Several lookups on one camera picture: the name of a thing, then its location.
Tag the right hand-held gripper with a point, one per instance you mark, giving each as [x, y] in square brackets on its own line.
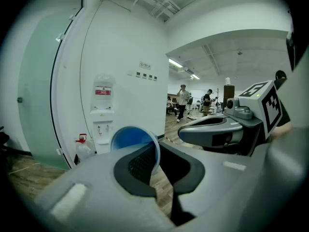
[270, 107]

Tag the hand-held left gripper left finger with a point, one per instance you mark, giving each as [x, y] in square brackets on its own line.
[96, 190]

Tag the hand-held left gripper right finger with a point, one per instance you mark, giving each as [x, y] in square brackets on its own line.
[229, 190]

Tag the blue cup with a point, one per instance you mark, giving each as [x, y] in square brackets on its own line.
[130, 139]

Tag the person's right forearm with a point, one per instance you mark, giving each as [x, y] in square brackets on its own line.
[283, 130]

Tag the white water dispenser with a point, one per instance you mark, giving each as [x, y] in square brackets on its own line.
[102, 116]

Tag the clear water bottle red label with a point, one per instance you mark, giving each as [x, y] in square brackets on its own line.
[103, 91]

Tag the brown cabinet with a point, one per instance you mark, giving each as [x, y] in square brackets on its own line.
[228, 95]

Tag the white bottle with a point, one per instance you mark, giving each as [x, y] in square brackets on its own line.
[227, 80]

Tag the ceiling light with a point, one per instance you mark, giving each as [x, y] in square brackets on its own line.
[195, 76]
[175, 63]

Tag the black equipment bag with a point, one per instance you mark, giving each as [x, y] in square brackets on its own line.
[4, 141]

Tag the frosted glass door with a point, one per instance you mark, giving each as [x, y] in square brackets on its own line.
[38, 93]

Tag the metal door lock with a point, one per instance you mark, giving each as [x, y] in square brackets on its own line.
[19, 99]

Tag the white wall sign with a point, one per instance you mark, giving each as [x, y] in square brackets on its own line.
[145, 65]

